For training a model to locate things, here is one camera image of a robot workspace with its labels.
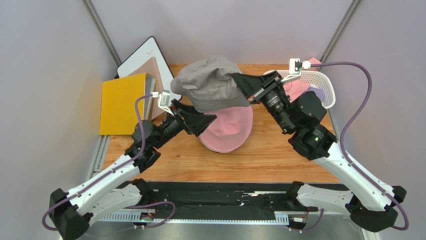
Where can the pink bucket hat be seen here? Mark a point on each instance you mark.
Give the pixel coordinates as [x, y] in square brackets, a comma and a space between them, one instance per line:
[229, 130]

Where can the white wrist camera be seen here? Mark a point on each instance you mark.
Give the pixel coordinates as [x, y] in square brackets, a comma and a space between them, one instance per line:
[163, 100]
[295, 70]

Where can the yellow binder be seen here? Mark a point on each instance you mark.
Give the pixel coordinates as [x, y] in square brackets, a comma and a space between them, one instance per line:
[118, 115]

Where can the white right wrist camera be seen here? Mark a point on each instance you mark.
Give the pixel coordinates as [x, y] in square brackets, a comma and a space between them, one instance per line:
[295, 70]

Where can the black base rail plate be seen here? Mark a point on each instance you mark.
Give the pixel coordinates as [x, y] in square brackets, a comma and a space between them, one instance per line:
[233, 201]

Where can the small pink box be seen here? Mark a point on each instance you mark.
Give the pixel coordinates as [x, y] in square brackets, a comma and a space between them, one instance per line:
[314, 61]

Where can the grey hat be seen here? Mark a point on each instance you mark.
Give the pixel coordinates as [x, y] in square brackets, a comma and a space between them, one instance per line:
[209, 85]

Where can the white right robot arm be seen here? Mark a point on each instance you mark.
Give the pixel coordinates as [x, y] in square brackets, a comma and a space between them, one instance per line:
[367, 201]

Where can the white board black frame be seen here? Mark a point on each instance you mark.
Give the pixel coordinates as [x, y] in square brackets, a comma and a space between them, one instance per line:
[149, 50]

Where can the white perforated plastic basket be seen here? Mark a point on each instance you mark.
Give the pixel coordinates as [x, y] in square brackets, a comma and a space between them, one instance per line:
[321, 81]

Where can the pink brown folder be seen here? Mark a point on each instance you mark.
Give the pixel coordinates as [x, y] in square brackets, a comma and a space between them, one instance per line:
[151, 67]

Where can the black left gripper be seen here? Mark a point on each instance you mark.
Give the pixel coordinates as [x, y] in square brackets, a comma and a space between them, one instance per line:
[194, 122]

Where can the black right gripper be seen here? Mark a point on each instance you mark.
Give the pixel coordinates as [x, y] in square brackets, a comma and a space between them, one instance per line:
[266, 88]

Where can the lavender cloth in basket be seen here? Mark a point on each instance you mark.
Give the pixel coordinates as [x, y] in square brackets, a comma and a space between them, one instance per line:
[318, 92]

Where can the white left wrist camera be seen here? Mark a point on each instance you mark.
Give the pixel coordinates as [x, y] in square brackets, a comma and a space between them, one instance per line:
[163, 100]

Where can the pink cloth in basket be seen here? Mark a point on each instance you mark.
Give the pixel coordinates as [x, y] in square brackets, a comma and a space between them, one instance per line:
[295, 88]

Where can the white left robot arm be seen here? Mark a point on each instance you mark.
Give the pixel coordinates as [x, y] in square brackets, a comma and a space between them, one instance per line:
[72, 212]

